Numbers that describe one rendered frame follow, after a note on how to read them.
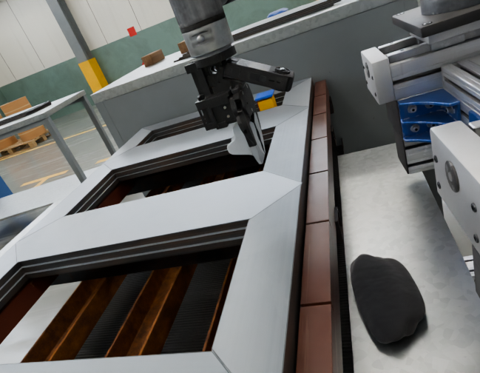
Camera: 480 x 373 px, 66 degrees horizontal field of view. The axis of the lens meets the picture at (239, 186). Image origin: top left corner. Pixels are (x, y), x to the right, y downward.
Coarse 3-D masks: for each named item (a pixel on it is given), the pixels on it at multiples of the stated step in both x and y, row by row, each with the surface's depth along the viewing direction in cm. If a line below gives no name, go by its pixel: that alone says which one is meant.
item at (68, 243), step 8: (104, 208) 94; (88, 216) 93; (96, 216) 91; (80, 224) 90; (88, 224) 88; (72, 232) 87; (80, 232) 86; (88, 232) 84; (64, 240) 85; (72, 240) 84; (80, 240) 82; (56, 248) 83; (64, 248) 82; (72, 248) 80; (48, 256) 81
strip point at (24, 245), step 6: (54, 222) 98; (42, 228) 97; (48, 228) 95; (36, 234) 95; (42, 234) 93; (24, 240) 94; (30, 240) 93; (36, 240) 91; (18, 246) 91; (24, 246) 90; (30, 246) 89; (18, 252) 88; (24, 252) 87; (18, 258) 85
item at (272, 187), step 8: (264, 176) 78; (272, 176) 77; (280, 176) 76; (264, 184) 75; (272, 184) 74; (280, 184) 73; (264, 192) 72; (272, 192) 71; (280, 192) 70; (256, 200) 71; (264, 200) 69; (272, 200) 68; (256, 208) 68; (264, 208) 67
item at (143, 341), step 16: (224, 176) 120; (160, 272) 89; (176, 272) 90; (192, 272) 88; (144, 288) 82; (160, 288) 87; (176, 288) 80; (144, 304) 81; (160, 304) 82; (176, 304) 79; (128, 320) 75; (144, 320) 79; (160, 320) 72; (128, 336) 74; (144, 336) 75; (160, 336) 71; (112, 352) 69; (128, 352) 73; (144, 352) 66; (160, 352) 70
